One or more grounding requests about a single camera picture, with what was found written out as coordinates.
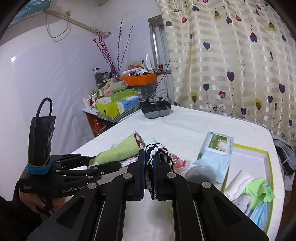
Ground green white sock roll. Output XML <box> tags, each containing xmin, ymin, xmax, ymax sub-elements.
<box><xmin>89</xmin><ymin>132</ymin><xmax>145</xmax><ymax>166</ymax></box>

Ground large black white striped sock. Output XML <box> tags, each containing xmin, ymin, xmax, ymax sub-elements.
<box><xmin>145</xmin><ymin>143</ymin><xmax>174</xmax><ymax>171</ymax></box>

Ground left hand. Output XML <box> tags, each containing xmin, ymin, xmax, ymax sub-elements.
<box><xmin>18</xmin><ymin>191</ymin><xmax>66</xmax><ymax>213</ymax></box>

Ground white folded cloth in box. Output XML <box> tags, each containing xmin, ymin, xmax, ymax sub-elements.
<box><xmin>224</xmin><ymin>171</ymin><xmax>254</xmax><ymax>201</ymax></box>

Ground light blue cloth in box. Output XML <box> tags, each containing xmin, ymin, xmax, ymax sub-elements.
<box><xmin>248</xmin><ymin>202</ymin><xmax>270</xmax><ymax>231</ymax></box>

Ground green cloth in box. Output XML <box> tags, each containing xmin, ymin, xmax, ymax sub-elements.
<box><xmin>243</xmin><ymin>177</ymin><xmax>275</xmax><ymax>210</ymax></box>

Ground clear lidded dark jar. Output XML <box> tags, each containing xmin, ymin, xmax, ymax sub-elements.
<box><xmin>185</xmin><ymin>166</ymin><xmax>216</xmax><ymax>184</ymax></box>

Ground blue wet wipes pack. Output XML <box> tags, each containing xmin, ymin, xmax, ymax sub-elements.
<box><xmin>192</xmin><ymin>132</ymin><xmax>234</xmax><ymax>184</ymax></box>

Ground green rimmed white box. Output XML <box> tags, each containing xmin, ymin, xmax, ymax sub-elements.
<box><xmin>222</xmin><ymin>144</ymin><xmax>275</xmax><ymax>232</ymax></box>

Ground red white plastic wrapper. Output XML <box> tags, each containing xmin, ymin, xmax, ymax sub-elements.
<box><xmin>172</xmin><ymin>155</ymin><xmax>191</xmax><ymax>172</ymax></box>

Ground pile of clothes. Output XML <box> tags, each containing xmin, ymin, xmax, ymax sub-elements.
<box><xmin>272</xmin><ymin>135</ymin><xmax>295</xmax><ymax>191</ymax></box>

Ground black grey VR headset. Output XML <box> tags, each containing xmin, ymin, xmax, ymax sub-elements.
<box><xmin>140</xmin><ymin>97</ymin><xmax>171</xmax><ymax>119</ymax></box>

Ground purple decorative branches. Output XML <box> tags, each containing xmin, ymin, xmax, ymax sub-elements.
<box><xmin>93</xmin><ymin>20</ymin><xmax>134</xmax><ymax>82</ymax></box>

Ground orange plastic basket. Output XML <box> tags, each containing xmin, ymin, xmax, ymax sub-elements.
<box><xmin>121</xmin><ymin>73</ymin><xmax>157</xmax><ymax>86</ymax></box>

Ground heart pattern curtain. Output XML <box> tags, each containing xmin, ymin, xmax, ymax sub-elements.
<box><xmin>157</xmin><ymin>1</ymin><xmax>295</xmax><ymax>145</ymax></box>

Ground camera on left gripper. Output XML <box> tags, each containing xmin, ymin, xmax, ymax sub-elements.
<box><xmin>27</xmin><ymin>97</ymin><xmax>56</xmax><ymax>175</ymax></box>

